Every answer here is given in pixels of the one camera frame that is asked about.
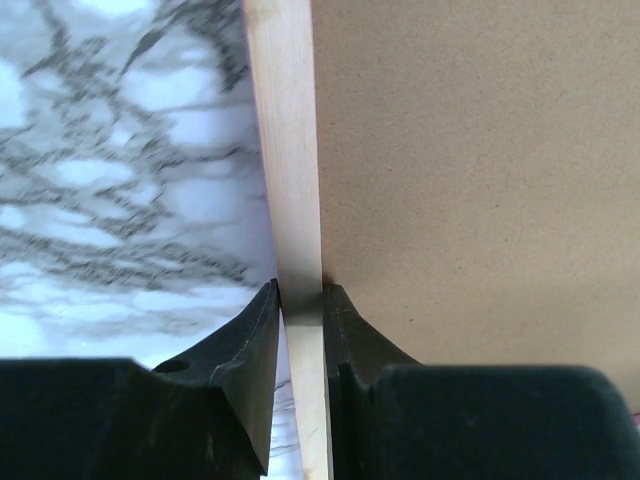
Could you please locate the pink picture frame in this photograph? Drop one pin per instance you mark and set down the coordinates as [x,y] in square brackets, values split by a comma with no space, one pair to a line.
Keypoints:
[467,170]

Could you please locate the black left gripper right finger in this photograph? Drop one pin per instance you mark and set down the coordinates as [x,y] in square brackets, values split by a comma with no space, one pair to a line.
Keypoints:
[395,418]

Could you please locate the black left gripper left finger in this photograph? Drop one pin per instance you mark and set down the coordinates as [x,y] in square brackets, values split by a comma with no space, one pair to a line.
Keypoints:
[205,413]

